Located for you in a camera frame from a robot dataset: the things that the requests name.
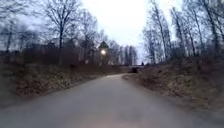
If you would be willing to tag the lit street lamp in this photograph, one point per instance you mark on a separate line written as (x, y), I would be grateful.
(103, 52)

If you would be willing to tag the bridge with dark underpass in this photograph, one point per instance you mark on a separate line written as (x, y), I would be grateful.
(134, 70)

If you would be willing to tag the grey asphalt path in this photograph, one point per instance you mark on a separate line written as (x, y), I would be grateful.
(106, 106)

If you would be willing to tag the building with pitched roofs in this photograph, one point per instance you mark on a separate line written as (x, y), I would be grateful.
(71, 50)

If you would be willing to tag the row of bare trees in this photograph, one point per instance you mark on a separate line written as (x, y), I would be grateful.
(160, 40)
(60, 36)

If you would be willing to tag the leaf-strewn grass verge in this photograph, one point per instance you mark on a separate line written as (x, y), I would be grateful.
(43, 80)
(180, 81)

